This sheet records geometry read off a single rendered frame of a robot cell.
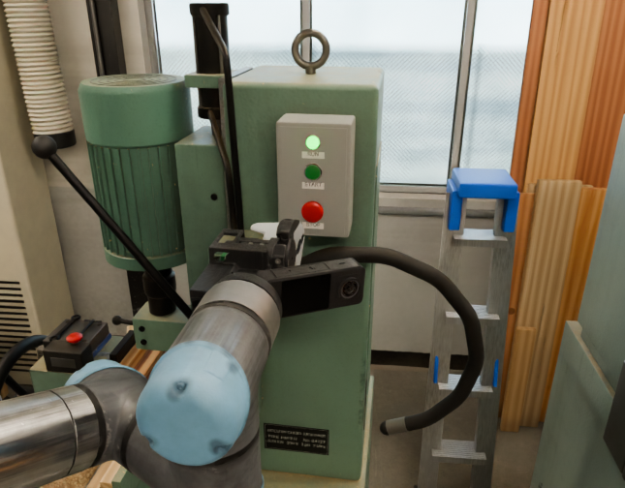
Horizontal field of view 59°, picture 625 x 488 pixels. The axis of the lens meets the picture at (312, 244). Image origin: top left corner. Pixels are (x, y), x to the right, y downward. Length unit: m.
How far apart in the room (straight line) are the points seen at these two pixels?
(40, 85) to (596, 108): 2.05
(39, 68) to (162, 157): 1.51
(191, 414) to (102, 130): 0.62
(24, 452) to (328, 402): 0.61
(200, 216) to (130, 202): 0.11
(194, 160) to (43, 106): 1.56
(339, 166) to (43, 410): 0.45
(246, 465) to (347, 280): 0.21
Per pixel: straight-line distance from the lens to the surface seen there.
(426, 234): 2.43
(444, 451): 1.99
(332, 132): 0.73
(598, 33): 2.22
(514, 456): 2.44
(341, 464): 1.10
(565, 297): 2.34
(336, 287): 0.57
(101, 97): 0.92
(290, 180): 0.76
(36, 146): 0.91
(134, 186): 0.94
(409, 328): 2.64
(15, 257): 2.58
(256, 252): 0.56
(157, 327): 1.11
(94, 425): 0.53
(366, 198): 0.82
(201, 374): 0.39
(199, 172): 0.90
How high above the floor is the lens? 1.63
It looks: 24 degrees down
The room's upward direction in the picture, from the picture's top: straight up
